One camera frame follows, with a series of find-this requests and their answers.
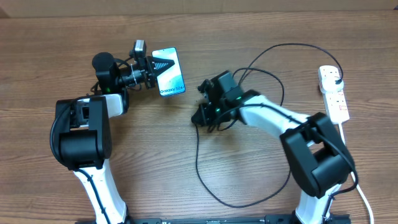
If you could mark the white charger plug adapter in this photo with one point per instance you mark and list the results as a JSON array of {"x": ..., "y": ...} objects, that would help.
[{"x": 331, "y": 84}]

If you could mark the blue Galaxy smartphone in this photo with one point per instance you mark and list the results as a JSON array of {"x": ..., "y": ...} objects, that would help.
[{"x": 170, "y": 82}]

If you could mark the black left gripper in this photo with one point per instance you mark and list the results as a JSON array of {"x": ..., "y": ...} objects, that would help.
[{"x": 150, "y": 63}]

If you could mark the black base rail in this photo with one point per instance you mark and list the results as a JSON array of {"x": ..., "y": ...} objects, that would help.
[{"x": 217, "y": 221}]

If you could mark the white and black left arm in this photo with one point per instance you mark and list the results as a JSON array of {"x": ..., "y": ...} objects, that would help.
[{"x": 80, "y": 136}]

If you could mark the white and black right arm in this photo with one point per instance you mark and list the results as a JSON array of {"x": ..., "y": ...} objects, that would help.
[{"x": 318, "y": 158}]

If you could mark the white power strip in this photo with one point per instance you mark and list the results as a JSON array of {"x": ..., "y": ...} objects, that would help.
[{"x": 335, "y": 103}]

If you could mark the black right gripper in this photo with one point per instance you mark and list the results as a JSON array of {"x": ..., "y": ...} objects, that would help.
[{"x": 204, "y": 114}]

